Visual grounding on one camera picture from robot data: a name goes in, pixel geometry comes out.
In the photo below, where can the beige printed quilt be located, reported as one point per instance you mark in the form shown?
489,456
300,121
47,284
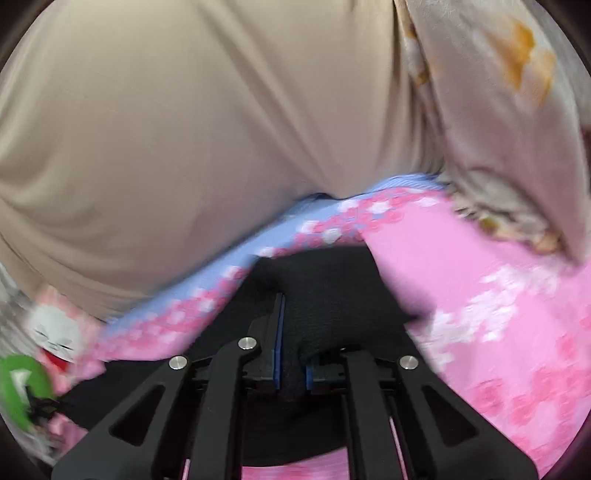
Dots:
485,115

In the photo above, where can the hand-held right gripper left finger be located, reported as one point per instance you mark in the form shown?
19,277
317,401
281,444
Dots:
277,344

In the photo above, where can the green plush toy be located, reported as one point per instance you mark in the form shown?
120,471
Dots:
21,387

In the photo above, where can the black pants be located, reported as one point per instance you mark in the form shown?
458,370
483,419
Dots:
323,286

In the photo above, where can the beige plain cloth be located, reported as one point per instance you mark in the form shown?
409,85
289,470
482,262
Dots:
184,138

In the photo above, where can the white rabbit face pillow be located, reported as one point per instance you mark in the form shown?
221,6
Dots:
55,332

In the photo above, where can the pink floral bed sheet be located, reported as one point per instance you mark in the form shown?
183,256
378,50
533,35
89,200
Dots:
461,369

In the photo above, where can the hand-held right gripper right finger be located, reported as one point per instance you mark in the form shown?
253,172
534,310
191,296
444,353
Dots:
309,374

